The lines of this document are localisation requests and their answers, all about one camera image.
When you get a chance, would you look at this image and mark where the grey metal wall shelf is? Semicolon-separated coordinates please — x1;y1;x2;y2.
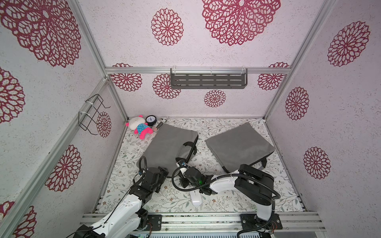
170;68;248;90

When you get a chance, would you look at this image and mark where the pink white plush toy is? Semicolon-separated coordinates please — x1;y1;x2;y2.
126;115;154;140

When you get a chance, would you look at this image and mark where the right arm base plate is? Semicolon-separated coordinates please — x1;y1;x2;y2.
240;213;283;230

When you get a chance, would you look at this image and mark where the black wire wall rack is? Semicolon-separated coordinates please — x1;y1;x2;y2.
77;94;112;138

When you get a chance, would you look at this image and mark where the grey laptop bag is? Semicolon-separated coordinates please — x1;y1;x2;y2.
205;123;275;174
143;124;198;178

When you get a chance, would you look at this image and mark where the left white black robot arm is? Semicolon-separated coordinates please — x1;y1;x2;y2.
68;156;169;238

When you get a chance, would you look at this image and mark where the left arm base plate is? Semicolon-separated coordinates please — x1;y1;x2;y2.
135;214;163;232

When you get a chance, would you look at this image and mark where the aluminium front rail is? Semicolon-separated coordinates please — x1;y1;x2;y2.
75;211;326;234

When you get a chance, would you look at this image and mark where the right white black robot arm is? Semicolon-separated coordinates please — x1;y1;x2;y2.
171;162;281;238

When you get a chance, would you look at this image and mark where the white computer mouse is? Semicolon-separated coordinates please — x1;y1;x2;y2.
190;190;202;207

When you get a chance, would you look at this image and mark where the small striped tool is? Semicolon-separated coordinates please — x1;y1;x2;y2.
152;120;167;131

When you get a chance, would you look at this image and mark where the black round gauge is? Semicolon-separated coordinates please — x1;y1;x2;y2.
145;115;157;127

